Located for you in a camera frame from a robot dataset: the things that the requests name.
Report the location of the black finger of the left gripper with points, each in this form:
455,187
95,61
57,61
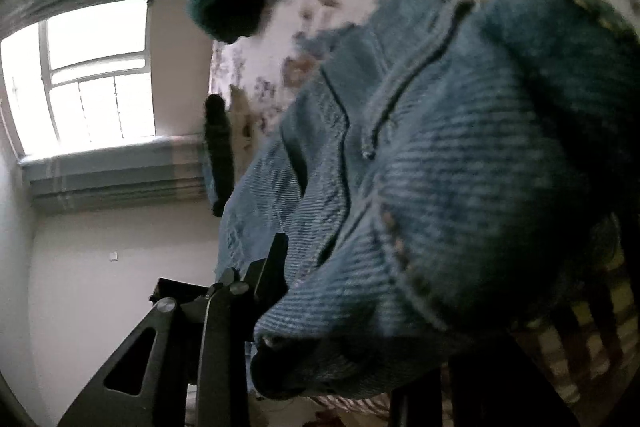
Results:
219,168

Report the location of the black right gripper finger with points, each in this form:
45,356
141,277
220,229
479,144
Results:
193,336

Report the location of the light blue denim pants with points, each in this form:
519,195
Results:
444,169

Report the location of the bright window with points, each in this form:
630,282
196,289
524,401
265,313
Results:
81,79

